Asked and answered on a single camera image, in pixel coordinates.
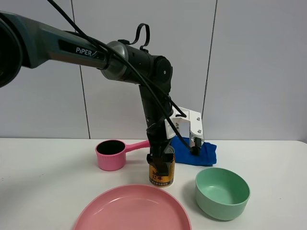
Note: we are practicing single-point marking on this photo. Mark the pink saucepan with handle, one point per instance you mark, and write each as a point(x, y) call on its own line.
point(111, 154)

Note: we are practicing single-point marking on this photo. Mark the blue cloth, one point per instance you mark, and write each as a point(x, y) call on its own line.
point(207, 156)

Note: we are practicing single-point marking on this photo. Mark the gold energy drink can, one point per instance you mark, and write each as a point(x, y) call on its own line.
point(162, 168)

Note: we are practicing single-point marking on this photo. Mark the green bowl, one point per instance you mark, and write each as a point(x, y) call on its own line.
point(221, 193)

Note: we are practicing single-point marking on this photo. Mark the pink plate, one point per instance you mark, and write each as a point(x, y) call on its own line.
point(134, 207)

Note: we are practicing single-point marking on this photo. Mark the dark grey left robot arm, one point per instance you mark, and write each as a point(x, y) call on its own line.
point(28, 43)

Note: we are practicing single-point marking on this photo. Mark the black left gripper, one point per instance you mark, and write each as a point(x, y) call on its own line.
point(156, 134)

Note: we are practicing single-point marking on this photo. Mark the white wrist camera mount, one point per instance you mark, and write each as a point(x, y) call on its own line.
point(193, 120)

